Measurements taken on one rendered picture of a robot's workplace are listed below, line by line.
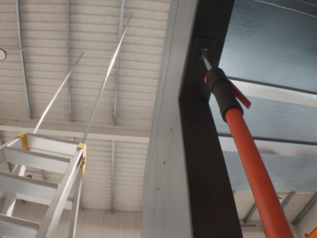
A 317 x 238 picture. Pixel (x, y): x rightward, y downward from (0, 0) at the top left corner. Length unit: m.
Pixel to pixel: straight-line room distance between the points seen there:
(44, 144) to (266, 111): 1.73
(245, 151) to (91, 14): 6.86
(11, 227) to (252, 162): 0.59
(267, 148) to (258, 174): 2.15
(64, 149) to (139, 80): 6.47
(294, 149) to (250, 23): 1.34
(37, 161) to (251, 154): 0.92
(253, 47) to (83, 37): 5.91
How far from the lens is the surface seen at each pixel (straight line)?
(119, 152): 9.41
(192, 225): 0.53
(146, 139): 8.11
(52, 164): 1.13
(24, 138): 1.36
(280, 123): 2.43
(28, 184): 0.93
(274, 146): 2.55
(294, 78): 2.23
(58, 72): 7.93
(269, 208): 0.35
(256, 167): 0.39
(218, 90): 0.56
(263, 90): 2.13
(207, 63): 0.70
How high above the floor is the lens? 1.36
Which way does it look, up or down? 54 degrees up
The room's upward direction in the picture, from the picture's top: straight up
